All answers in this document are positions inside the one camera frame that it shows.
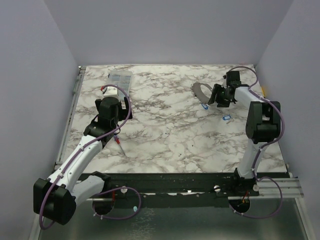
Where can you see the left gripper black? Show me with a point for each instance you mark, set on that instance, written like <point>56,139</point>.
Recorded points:
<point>125,113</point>

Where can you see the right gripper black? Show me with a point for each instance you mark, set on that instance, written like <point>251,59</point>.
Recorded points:
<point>220,94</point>

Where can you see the metal key ring plate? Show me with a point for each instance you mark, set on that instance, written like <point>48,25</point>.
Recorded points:
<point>197,91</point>

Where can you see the blue tag key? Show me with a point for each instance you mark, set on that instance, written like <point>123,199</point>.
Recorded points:
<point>205,106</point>
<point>228,119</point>

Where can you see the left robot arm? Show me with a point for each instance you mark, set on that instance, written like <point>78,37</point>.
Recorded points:
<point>57,197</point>

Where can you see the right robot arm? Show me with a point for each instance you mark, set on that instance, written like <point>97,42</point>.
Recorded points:
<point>263,124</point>

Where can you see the blue red screwdriver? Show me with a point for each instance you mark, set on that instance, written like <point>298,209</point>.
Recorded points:
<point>119,144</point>

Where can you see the clear plastic organizer box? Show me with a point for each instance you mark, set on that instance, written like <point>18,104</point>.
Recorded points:
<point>121,78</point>

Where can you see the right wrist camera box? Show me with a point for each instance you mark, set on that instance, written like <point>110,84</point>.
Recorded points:
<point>232,78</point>

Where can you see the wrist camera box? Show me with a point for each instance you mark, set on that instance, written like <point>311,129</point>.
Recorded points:
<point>110,91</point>
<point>232,78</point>

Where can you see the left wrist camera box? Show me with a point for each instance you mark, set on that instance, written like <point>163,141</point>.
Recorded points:
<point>110,91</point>

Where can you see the aluminium side rail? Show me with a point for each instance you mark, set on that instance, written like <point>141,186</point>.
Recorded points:
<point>75,97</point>

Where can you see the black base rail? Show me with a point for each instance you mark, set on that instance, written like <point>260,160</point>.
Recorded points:
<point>175,190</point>

